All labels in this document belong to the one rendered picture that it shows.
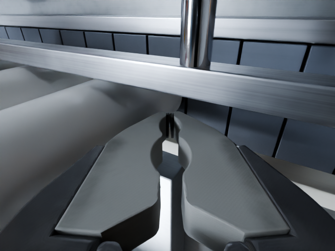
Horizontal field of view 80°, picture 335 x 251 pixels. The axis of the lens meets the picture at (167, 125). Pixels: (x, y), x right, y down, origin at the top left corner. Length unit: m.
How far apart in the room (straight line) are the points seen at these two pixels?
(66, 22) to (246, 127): 0.21
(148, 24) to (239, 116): 0.10
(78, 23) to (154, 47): 0.09
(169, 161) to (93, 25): 0.17
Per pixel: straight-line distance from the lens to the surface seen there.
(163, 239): 0.35
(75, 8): 0.32
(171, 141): 0.16
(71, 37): 0.25
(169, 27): 0.17
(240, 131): 0.17
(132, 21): 0.19
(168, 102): 0.15
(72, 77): 0.17
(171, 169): 0.25
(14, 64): 0.22
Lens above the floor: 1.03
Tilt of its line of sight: 49 degrees down
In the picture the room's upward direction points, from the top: 131 degrees counter-clockwise
